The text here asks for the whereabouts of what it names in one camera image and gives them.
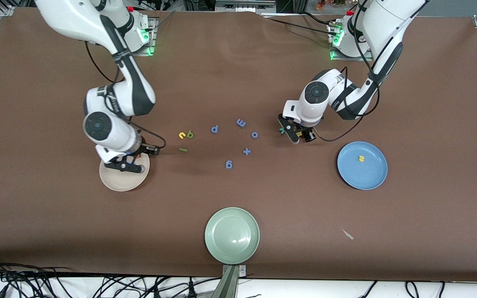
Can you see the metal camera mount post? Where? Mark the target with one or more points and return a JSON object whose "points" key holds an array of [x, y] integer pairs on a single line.
{"points": [[228, 285]]}

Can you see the blue foam letter m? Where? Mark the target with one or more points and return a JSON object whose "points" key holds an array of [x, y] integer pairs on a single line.
{"points": [[241, 123]]}

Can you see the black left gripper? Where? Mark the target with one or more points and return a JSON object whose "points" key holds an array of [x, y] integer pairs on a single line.
{"points": [[309, 134]]}

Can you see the small grey tape scrap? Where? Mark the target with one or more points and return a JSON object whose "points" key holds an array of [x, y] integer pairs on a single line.
{"points": [[348, 235]]}

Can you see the green foam letter q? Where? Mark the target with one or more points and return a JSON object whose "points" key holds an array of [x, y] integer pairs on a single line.
{"points": [[191, 135]]}

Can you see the pale green round plate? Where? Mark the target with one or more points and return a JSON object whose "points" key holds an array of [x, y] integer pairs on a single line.
{"points": [[232, 235]]}

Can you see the blue round plate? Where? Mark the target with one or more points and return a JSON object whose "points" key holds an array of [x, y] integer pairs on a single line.
{"points": [[371, 174]]}

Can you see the brown table cover sheet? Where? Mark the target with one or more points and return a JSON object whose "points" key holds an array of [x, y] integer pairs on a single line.
{"points": [[56, 207]]}

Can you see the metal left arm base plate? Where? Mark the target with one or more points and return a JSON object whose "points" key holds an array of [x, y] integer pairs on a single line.
{"points": [[342, 58]]}

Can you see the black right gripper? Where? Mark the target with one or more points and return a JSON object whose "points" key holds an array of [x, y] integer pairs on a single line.
{"points": [[148, 149]]}

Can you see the beige brown round plate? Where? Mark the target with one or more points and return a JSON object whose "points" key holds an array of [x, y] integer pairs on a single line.
{"points": [[122, 182]]}

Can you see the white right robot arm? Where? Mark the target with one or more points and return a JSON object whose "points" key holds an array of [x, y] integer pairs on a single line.
{"points": [[97, 126]]}

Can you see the aluminium frame beam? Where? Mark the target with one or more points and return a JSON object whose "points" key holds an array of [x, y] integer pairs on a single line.
{"points": [[242, 6]]}

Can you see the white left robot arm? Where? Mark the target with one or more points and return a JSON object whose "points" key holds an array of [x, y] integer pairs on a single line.
{"points": [[316, 92]]}

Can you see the blue foam letter p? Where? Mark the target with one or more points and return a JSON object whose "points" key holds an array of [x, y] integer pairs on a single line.
{"points": [[217, 128]]}

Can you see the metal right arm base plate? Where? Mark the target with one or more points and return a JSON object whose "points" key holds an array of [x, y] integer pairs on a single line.
{"points": [[152, 37]]}

